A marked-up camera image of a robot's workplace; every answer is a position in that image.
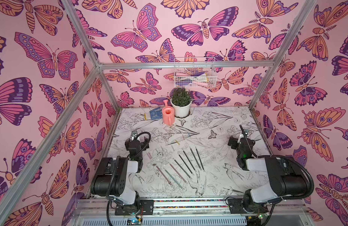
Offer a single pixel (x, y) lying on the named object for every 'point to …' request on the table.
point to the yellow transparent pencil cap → (178, 143)
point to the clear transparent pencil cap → (173, 148)
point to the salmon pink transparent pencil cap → (183, 138)
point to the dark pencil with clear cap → (184, 151)
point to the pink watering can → (168, 114)
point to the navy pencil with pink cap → (195, 159)
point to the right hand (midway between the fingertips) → (240, 137)
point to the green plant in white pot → (181, 100)
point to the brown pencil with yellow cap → (185, 164)
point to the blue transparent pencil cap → (189, 134)
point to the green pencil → (182, 188)
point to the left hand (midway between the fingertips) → (138, 137)
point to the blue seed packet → (156, 113)
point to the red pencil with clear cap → (178, 173)
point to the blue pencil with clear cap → (183, 169)
